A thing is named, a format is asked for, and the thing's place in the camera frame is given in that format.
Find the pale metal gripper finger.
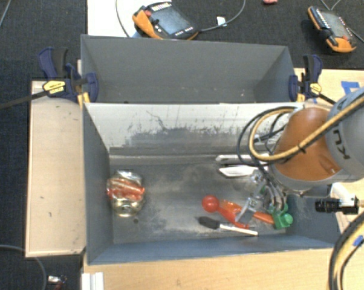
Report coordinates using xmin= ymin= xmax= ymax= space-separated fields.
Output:
xmin=238 ymin=196 xmax=262 ymax=226

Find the white flat plastic piece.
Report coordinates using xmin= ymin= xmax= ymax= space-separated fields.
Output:
xmin=218 ymin=166 xmax=260 ymax=178

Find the red-orange plastic tool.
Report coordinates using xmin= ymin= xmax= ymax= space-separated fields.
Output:
xmin=201 ymin=194 xmax=276 ymax=230

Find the crushed red and silver can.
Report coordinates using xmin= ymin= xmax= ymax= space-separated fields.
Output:
xmin=106 ymin=169 xmax=146 ymax=218

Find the grey metal bin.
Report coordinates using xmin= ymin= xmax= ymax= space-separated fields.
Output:
xmin=79 ymin=34 xmax=342 ymax=266

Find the pale wood board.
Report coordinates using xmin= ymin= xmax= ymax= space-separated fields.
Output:
xmin=25 ymin=80 xmax=88 ymax=258

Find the black foam brush white handle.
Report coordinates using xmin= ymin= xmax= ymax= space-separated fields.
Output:
xmin=198 ymin=216 xmax=259 ymax=237

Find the black cylinder on white bracket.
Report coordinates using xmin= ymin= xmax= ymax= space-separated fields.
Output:
xmin=314 ymin=182 xmax=364 ymax=216

